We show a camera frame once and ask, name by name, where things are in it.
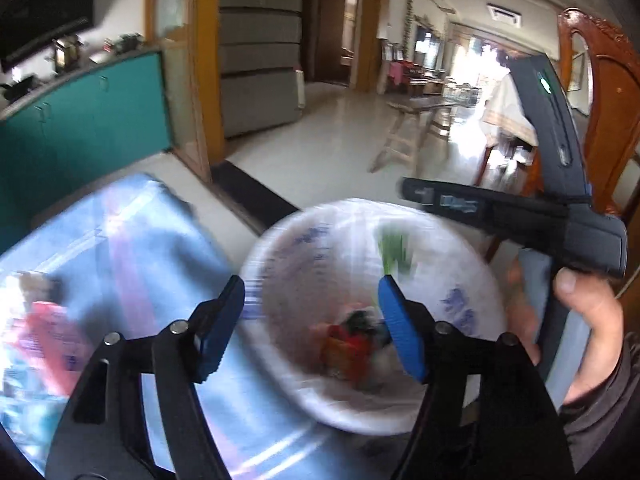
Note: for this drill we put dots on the wooden framed glass door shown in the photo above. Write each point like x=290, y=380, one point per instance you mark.
x=175, y=85

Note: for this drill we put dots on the grey refrigerator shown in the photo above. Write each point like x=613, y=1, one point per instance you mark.
x=260, y=60

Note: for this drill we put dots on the reddish carved wooden chair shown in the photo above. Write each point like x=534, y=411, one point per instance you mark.
x=575, y=35

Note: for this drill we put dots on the cream tablecloth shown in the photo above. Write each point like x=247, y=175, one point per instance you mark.
x=505, y=110

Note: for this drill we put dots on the blue striped tablecloth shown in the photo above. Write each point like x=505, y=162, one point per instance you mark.
x=150, y=270

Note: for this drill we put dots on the person's right hand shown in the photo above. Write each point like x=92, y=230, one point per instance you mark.
x=600, y=310

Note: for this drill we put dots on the green vegetable scrap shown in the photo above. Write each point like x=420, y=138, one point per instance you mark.
x=395, y=255

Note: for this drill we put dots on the black range hood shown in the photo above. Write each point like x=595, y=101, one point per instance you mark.
x=45, y=15

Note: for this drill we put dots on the wooden dining chairs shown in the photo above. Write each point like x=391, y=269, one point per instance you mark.
x=400, y=71

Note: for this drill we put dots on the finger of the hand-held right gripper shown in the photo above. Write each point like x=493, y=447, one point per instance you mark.
x=417, y=192

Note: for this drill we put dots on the red packet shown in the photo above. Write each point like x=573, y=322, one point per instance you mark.
x=345, y=352

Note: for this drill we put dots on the brown interior door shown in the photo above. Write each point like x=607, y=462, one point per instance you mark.
x=332, y=35

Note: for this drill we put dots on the teal kitchen base cabinets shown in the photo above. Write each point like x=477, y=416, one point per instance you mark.
x=100, y=110

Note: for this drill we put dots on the white bag-lined waste bin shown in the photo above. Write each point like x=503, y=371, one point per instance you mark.
x=300, y=310

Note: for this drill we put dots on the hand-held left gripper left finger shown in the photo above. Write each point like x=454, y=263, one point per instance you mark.
x=220, y=335

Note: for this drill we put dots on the person's right forearm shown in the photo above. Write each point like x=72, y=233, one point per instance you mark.
x=600, y=420

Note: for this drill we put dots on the wooden stool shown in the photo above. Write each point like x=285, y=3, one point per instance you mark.
x=425, y=105

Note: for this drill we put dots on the steel stock pot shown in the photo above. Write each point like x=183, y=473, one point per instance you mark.
x=66, y=54

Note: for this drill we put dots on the dark green snack packet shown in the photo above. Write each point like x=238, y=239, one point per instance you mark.
x=361, y=321

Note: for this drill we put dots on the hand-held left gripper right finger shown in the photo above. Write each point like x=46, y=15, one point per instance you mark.
x=400, y=330

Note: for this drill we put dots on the pink plastic bag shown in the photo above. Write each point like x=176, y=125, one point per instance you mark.
x=55, y=340

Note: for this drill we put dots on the ceiling air conditioner vent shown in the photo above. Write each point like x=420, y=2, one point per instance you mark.
x=504, y=15

